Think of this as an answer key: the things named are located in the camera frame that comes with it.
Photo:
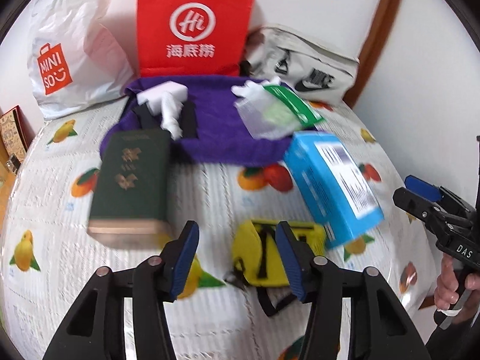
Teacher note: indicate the brown wooden door frame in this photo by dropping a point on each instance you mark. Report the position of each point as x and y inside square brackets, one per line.
[378, 34]

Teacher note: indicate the white mesh drawstring bag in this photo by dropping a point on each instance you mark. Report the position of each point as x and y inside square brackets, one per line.
[170, 110]

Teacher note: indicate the right human hand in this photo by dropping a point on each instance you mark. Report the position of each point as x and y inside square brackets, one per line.
[445, 293]

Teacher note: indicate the red paper shopping bag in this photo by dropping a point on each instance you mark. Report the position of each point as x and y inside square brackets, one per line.
[191, 37]

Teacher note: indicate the grey Nike waist bag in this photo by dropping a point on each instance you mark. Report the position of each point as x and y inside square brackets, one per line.
[315, 71]

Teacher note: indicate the white Miniso plastic bag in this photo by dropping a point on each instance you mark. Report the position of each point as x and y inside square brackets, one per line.
[74, 62]

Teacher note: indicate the fruit print tablecloth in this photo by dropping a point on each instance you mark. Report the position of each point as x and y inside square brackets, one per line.
[47, 256]

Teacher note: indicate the yellow mesh pouch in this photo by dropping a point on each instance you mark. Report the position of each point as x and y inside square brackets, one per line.
[257, 263]

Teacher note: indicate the green snack packet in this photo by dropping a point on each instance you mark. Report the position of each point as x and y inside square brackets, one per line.
[302, 111]

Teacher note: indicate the purple towel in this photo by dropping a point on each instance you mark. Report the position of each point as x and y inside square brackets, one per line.
[222, 137]

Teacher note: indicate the blue tissue pack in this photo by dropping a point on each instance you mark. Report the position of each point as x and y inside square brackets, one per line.
[336, 193]

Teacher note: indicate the white gloves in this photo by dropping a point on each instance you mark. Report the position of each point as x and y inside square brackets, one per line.
[264, 115]

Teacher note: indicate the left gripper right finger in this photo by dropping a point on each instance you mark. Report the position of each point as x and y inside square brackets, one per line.
[317, 281]

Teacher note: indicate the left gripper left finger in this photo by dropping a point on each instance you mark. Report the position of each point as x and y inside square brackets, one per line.
[160, 279]

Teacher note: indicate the white sponge block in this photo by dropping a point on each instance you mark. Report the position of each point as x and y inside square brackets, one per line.
[178, 91]

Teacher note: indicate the green gold tea tin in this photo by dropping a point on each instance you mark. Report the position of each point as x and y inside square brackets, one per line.
[129, 206]

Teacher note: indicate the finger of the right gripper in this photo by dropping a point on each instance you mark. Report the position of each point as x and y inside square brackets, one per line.
[422, 188]
[420, 207]

